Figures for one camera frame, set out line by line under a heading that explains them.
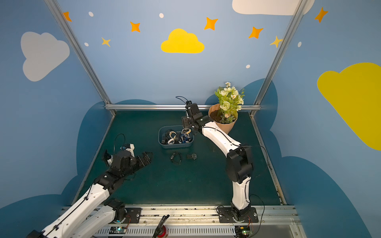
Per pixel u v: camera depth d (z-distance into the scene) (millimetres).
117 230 708
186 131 1046
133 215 750
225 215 745
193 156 954
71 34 771
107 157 819
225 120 960
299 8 700
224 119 962
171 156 929
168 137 1019
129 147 743
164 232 626
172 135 1036
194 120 687
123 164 602
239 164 497
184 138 1013
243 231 710
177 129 1044
